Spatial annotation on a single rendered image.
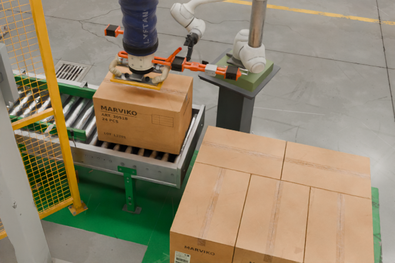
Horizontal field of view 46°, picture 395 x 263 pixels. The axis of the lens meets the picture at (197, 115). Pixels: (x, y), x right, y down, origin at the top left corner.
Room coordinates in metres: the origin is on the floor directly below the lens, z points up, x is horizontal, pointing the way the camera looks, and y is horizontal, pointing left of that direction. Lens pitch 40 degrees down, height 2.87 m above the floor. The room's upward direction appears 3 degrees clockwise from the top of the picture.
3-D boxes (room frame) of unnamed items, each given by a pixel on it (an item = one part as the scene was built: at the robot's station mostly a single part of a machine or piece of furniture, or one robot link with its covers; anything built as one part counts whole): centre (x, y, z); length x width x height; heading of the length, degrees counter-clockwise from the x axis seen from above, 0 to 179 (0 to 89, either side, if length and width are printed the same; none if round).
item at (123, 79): (2.41, 0.40, 1.10); 0.34 x 0.10 x 0.05; 78
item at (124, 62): (2.51, 0.38, 1.14); 0.34 x 0.25 x 0.06; 78
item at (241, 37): (3.05, -0.33, 1.01); 0.18 x 0.16 x 0.22; 17
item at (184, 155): (2.44, 0.03, 0.58); 0.70 x 0.03 x 0.06; 167
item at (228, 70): (2.38, -0.20, 1.20); 0.08 x 0.07 x 0.05; 78
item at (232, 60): (3.07, -0.31, 0.87); 0.22 x 0.18 x 0.06; 62
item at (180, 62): (2.46, 0.14, 1.20); 0.10 x 0.08 x 0.06; 168
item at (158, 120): (2.53, 0.37, 0.75); 0.60 x 0.40 x 0.40; 80
